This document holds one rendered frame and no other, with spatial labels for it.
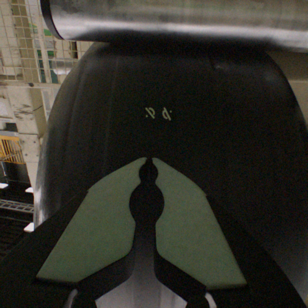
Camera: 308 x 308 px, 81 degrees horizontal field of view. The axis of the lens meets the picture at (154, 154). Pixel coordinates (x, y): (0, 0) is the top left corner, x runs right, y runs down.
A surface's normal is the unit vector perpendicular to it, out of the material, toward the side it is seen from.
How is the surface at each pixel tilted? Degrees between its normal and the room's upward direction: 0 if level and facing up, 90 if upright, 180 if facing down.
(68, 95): 122
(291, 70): 90
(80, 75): 138
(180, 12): 91
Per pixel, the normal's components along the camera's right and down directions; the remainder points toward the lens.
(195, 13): 0.00, 0.37
